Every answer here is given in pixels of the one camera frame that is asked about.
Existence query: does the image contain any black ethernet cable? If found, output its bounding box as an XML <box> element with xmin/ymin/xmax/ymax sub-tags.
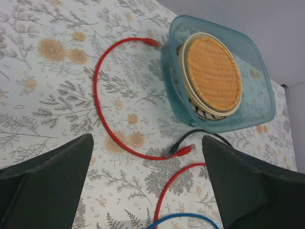
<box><xmin>169</xmin><ymin>128</ymin><xmax>233</xmax><ymax>157</ymax></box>

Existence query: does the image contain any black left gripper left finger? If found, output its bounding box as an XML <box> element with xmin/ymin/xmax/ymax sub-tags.
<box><xmin>0</xmin><ymin>134</ymin><xmax>94</xmax><ymax>229</ymax></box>

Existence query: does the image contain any orange woven round coaster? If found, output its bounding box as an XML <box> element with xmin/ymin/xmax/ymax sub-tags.
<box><xmin>186</xmin><ymin>36</ymin><xmax>242</xmax><ymax>115</ymax></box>

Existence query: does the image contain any blue ethernet cable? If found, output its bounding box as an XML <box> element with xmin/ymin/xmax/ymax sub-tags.
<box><xmin>145</xmin><ymin>213</ymin><xmax>220</xmax><ymax>229</ymax></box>

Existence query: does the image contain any floral patterned table mat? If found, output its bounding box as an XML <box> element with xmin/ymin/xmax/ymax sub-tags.
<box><xmin>0</xmin><ymin>0</ymin><xmax>297</xmax><ymax>229</ymax></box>

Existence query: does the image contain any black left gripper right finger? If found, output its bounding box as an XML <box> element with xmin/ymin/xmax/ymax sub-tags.
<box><xmin>202</xmin><ymin>135</ymin><xmax>305</xmax><ymax>229</ymax></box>

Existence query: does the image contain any teal plastic container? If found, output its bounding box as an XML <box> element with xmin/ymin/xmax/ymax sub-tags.
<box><xmin>161</xmin><ymin>15</ymin><xmax>275</xmax><ymax>133</ymax></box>

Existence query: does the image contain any short red ethernet cable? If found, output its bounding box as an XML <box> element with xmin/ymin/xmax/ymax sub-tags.
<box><xmin>153</xmin><ymin>162</ymin><xmax>207</xmax><ymax>229</ymax></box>

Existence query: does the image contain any long red ethernet cable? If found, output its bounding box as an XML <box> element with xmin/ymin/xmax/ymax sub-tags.
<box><xmin>93</xmin><ymin>37</ymin><xmax>196</xmax><ymax>160</ymax></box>

